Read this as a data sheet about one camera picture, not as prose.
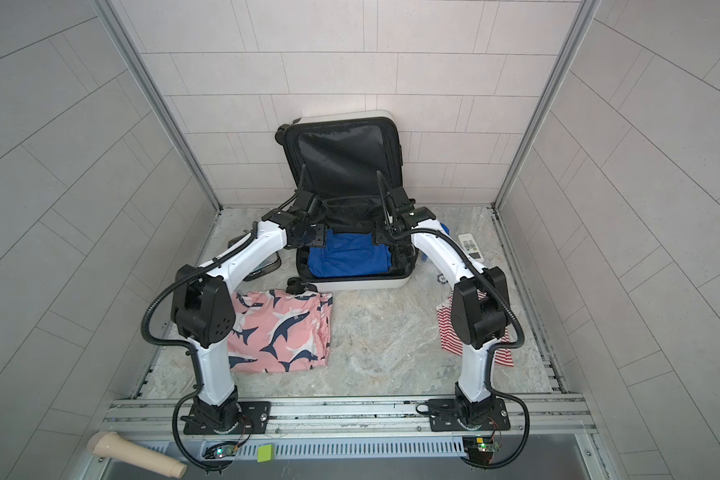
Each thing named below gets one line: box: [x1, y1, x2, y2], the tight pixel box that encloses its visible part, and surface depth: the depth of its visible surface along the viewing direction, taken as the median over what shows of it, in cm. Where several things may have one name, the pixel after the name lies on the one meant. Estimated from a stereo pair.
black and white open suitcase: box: [275, 111, 416, 290], surface depth 95 cm
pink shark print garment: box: [228, 290, 333, 373], surface depth 84 cm
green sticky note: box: [257, 444, 273, 463], surface depth 66 cm
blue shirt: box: [307, 229, 393, 278], surface depth 95 cm
